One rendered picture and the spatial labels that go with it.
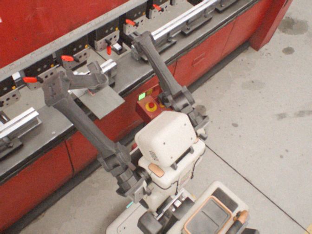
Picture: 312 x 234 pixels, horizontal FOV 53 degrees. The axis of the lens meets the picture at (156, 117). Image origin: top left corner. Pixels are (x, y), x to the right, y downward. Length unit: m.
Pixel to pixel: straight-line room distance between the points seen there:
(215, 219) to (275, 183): 1.35
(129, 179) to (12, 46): 0.70
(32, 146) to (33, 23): 0.70
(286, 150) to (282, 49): 1.31
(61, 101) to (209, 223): 0.93
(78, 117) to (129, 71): 0.94
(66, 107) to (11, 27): 0.38
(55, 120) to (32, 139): 0.16
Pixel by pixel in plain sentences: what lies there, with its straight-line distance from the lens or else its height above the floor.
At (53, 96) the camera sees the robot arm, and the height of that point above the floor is 1.52.
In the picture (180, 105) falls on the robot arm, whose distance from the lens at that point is 1.44.
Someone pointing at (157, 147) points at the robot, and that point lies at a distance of 1.19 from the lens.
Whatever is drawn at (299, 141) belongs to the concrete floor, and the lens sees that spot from 3.22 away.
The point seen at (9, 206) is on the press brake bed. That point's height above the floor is 0.48.
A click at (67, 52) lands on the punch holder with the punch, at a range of 1.57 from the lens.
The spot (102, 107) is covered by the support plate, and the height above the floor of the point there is 1.00.
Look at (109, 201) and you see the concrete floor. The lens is 2.53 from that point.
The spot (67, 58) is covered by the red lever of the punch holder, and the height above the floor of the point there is 1.30.
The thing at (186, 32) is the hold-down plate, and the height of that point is 0.91.
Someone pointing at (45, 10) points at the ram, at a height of 1.57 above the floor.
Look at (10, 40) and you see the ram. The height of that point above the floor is 1.51.
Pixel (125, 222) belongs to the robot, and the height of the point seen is 0.28.
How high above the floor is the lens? 2.42
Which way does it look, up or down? 57 degrees down
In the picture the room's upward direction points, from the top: 12 degrees clockwise
